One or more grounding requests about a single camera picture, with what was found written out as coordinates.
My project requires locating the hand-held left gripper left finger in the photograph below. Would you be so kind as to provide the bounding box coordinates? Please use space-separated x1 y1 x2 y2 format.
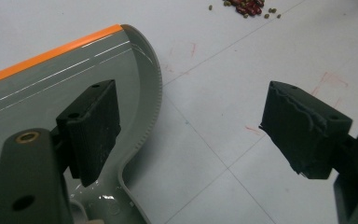
55 78 122 189

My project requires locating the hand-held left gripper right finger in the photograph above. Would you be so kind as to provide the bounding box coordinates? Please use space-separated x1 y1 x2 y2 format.
258 80 354 180

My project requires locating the gray dustpan with orange edge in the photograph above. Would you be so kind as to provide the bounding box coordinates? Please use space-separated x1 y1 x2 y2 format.
0 23 163 224

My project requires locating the pile of red and green beans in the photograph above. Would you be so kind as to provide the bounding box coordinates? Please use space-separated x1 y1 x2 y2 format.
208 0 282 20

